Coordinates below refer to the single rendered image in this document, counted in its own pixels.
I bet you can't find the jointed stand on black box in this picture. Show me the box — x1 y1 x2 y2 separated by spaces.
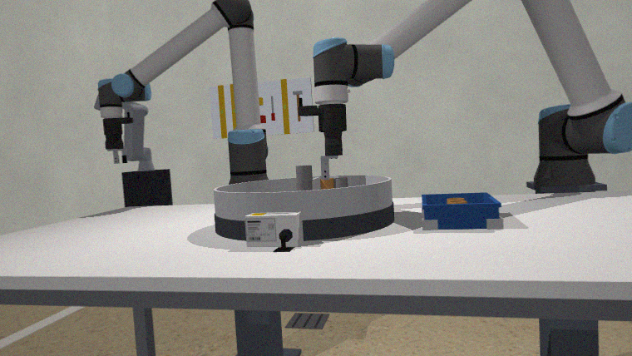
121 101 175 208

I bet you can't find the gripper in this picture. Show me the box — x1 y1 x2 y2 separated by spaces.
318 103 351 182
103 113 132 151

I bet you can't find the white wall board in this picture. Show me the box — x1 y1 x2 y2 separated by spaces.
217 77 318 137

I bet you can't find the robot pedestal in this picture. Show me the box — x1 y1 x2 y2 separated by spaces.
235 310 284 356

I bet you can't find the dark floor grate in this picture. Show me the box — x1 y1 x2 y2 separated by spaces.
285 313 330 330

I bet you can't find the blue crate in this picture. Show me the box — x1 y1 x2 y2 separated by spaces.
422 191 503 230

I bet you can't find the white control box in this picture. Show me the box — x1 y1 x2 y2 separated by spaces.
244 210 305 252

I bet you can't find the grey turntable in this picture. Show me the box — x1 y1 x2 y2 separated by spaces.
213 172 397 243

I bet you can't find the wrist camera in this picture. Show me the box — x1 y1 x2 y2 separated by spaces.
296 101 321 119

